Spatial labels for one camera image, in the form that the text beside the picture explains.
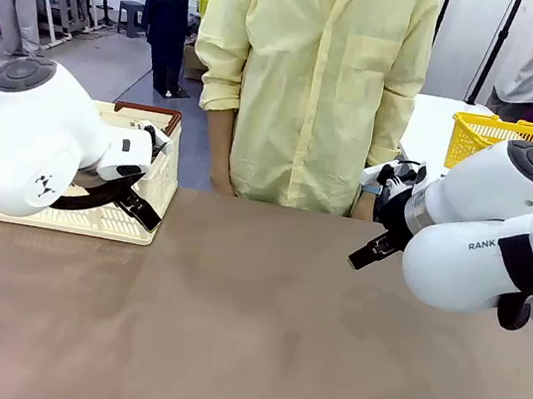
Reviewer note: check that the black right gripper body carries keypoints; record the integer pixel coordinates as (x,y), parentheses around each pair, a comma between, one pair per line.
(395,214)

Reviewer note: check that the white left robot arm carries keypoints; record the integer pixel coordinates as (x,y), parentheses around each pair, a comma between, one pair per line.
(28,149)

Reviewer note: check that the person's right forearm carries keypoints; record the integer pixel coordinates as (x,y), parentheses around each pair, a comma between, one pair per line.
(220,132)

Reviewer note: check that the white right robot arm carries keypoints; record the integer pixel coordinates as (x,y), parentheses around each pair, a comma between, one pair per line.
(465,249)

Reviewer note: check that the cream shopping basket brown rim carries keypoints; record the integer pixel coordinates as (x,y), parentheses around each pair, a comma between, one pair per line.
(92,226)

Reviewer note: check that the yellow plastic basket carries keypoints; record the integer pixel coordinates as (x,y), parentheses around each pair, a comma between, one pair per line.
(477,135)

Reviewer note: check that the person's left hand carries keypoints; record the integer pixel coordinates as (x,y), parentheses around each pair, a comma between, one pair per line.
(365,206)

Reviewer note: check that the person's right hand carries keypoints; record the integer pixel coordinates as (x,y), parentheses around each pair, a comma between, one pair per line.
(223,178)

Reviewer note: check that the white side table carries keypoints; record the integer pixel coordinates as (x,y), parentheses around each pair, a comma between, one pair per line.
(427,128)

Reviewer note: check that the person in yellow shirt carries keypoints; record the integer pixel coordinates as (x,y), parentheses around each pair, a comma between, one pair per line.
(308,90)

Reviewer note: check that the brown cardboard box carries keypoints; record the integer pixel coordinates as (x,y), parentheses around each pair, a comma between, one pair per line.
(191,65)

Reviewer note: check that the black tripod pole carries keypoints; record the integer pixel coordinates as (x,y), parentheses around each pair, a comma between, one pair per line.
(494,53)

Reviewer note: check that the person in navy apron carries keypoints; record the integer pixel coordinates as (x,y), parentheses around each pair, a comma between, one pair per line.
(165,19)

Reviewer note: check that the grey plastic stool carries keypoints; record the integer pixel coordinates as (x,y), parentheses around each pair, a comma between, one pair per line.
(132,14)

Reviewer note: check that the thin black stand pole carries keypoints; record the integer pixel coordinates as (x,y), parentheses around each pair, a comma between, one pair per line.
(442,15)

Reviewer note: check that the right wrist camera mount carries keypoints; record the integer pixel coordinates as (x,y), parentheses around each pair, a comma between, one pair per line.
(375,174)

